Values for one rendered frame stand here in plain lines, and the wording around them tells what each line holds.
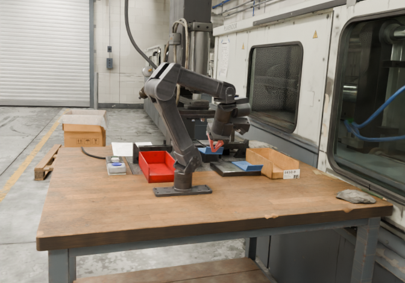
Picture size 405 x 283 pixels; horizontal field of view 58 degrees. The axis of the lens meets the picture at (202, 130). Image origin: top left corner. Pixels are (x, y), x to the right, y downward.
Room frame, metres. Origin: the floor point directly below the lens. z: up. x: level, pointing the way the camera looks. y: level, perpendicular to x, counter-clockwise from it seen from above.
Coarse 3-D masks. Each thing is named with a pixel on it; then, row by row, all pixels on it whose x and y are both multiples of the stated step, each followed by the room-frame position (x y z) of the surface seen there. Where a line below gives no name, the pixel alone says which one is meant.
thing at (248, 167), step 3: (231, 162) 1.56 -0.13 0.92; (234, 162) 1.55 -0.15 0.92; (237, 162) 1.56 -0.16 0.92; (240, 162) 1.56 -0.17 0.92; (243, 162) 1.56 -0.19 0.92; (246, 162) 1.56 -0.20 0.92; (237, 165) 1.51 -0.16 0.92; (240, 165) 1.51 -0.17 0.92; (243, 165) 1.51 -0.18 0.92; (246, 165) 1.51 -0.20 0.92; (249, 165) 1.42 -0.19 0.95; (252, 165) 1.43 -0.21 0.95; (255, 165) 1.43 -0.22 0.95; (258, 165) 1.44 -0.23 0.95; (261, 165) 1.44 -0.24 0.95; (243, 168) 1.46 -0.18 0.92; (246, 168) 1.43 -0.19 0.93; (249, 168) 1.43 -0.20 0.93; (252, 168) 1.44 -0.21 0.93; (255, 168) 1.44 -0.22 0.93; (258, 168) 1.45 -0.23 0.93; (261, 168) 1.46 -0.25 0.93
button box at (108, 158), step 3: (81, 147) 1.77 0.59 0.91; (84, 150) 1.70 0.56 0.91; (87, 153) 1.65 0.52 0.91; (93, 156) 1.61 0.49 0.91; (96, 156) 1.60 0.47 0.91; (99, 156) 1.60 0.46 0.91; (108, 156) 1.53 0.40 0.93; (120, 156) 1.54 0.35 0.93; (105, 159) 1.52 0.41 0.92; (108, 159) 1.48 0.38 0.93; (120, 159) 1.49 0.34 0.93; (108, 162) 1.44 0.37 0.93; (111, 162) 1.44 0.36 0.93; (120, 162) 1.45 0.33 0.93
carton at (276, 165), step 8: (248, 152) 1.62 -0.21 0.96; (256, 152) 1.66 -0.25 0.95; (264, 152) 1.67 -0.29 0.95; (272, 152) 1.64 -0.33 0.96; (248, 160) 1.61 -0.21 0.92; (256, 160) 1.54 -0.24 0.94; (264, 160) 1.48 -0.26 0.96; (272, 160) 1.64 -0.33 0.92; (280, 160) 1.57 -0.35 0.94; (288, 160) 1.51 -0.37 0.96; (264, 168) 1.47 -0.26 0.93; (272, 168) 1.41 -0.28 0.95; (280, 168) 1.56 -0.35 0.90; (288, 168) 1.51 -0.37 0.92; (296, 168) 1.45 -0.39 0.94; (272, 176) 1.41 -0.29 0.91; (280, 176) 1.42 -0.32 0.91; (288, 176) 1.43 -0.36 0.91; (296, 176) 1.44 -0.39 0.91
